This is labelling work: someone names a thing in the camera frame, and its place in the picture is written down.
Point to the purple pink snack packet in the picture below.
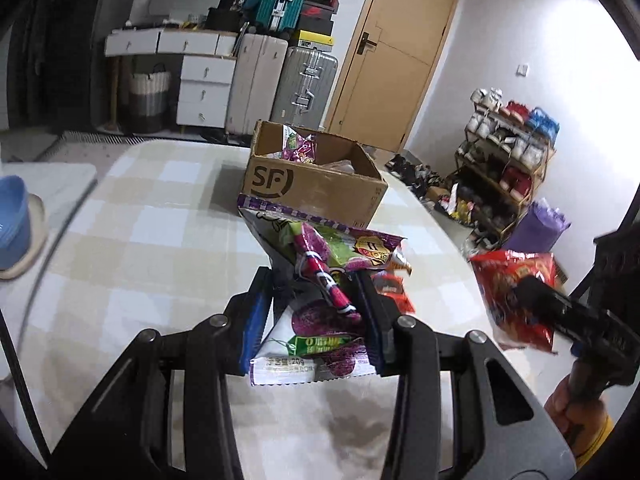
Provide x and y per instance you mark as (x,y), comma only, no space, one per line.
(300,150)

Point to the grey white laundry basket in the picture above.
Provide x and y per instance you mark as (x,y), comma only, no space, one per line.
(149,100)

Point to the pile of shoes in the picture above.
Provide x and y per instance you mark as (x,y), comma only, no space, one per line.
(415,175)

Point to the patterned floor mat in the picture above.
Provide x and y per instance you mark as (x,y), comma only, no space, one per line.
(125,138)

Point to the black red shoe box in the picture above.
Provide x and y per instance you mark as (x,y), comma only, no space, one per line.
(317,12)

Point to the grey oval case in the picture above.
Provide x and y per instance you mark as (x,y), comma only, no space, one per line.
(180,5)

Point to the beige suitcase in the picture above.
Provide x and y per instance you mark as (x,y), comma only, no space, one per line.
(255,85)

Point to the full trash bin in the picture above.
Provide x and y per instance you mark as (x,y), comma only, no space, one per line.
(452,205)

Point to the purple green snack packet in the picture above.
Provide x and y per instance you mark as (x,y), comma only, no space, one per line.
(325,247)

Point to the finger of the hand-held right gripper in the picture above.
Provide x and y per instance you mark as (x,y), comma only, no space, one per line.
(555,302)

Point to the person's right hand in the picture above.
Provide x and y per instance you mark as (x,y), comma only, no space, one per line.
(575,415)

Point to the blue bowl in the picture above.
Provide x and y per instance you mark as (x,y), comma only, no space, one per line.
(10,220)

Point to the silver suitcase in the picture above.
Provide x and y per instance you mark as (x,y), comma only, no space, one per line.
(305,90)

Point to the brown cardboard box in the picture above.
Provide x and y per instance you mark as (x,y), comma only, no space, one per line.
(310,190)

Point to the beige round coaster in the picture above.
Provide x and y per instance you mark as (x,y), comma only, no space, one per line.
(37,240)

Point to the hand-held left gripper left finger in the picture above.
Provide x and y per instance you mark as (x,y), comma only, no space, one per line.
(252,325)

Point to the beige checkered tablecloth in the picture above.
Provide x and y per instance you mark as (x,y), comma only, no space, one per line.
(150,260)

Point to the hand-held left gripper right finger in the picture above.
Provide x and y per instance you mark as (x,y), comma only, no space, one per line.
(372,325)

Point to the clear bread packet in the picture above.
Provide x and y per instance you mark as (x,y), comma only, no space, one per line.
(340,166)

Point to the purple bag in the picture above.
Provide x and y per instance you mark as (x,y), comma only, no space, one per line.
(537,230)

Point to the wooden door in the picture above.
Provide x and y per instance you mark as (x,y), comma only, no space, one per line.
(395,60)

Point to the black bag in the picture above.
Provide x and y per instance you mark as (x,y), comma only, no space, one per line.
(227,5)

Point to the yellow black box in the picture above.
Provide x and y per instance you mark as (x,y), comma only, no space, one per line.
(312,41)

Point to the person's right forearm yellow sleeve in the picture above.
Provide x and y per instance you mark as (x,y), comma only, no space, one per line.
(595,442)

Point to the shoe rack with shoes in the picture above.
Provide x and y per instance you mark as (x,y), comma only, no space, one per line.
(505,170)

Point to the white desk with drawers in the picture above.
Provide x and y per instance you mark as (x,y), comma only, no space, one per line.
(205,90)

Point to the orange red snack packet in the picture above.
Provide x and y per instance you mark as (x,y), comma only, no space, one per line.
(395,287)

